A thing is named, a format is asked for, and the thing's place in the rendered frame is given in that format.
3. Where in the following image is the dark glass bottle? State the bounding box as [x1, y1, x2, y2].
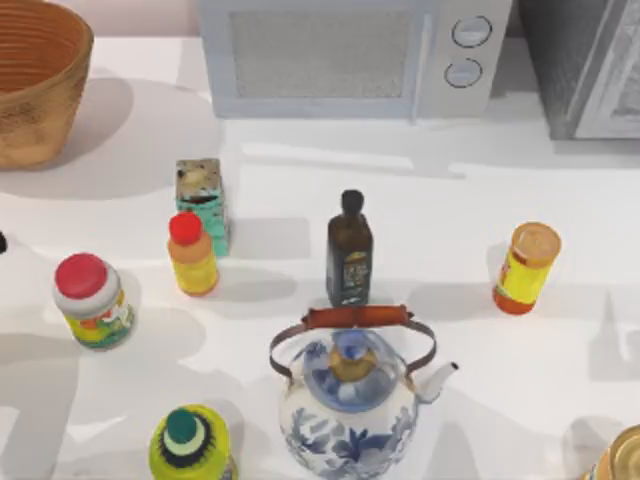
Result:
[325, 189, 375, 308]

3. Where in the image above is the teal and beige carton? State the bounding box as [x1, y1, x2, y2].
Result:
[174, 157, 233, 258]

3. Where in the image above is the orange bottle with red cap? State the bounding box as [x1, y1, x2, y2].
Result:
[166, 211, 220, 298]

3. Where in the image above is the blue and white teapot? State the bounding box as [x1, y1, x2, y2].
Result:
[269, 304, 460, 480]

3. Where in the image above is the pale microwave oven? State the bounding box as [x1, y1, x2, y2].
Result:
[196, 0, 515, 125]

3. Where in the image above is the yellow and orange can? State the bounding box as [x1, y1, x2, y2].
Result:
[492, 221, 563, 316]

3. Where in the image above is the microwave knob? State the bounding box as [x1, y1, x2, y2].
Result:
[443, 57, 484, 90]
[451, 14, 494, 48]

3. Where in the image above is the white jar with red lid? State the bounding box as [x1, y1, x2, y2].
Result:
[52, 252, 137, 353]

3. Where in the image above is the yellow-green bottle with green cap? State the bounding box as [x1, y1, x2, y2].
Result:
[148, 404, 238, 480]

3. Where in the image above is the grey cabinet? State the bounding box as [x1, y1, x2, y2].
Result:
[517, 0, 640, 142]

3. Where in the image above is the brown woven basket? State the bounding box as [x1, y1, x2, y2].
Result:
[0, 0, 96, 172]

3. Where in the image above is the gold metal can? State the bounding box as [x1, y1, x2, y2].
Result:
[584, 425, 640, 480]

